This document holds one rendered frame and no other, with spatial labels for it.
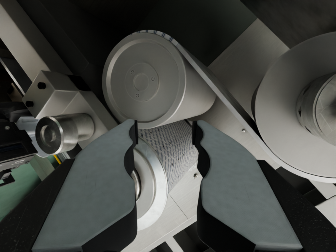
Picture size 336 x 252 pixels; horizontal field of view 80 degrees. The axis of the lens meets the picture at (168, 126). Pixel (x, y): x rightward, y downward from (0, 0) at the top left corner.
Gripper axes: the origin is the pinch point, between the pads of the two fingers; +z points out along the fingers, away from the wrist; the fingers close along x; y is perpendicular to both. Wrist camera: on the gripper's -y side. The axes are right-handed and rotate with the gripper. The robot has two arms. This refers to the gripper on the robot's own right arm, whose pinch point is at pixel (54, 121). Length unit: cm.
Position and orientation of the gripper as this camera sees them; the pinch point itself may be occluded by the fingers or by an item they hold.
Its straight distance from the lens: 41.0
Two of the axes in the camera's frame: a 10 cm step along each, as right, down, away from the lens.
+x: 6.9, -6.4, -3.5
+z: 3.6, -1.1, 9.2
